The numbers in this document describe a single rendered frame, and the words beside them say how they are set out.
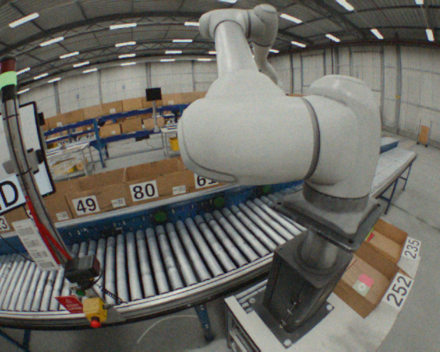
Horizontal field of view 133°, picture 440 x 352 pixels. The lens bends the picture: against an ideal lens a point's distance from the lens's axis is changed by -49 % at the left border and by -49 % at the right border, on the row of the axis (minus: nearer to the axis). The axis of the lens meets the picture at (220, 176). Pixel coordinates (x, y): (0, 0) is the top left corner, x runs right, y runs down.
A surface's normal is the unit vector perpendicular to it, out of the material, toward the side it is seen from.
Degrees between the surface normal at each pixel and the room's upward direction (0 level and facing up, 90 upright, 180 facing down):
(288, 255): 0
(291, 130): 69
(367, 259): 88
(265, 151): 88
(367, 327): 0
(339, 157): 92
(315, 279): 0
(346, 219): 13
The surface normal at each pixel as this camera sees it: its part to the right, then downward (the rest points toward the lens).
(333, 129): -0.14, 0.16
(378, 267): -0.90, 0.18
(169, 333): -0.04, -0.92
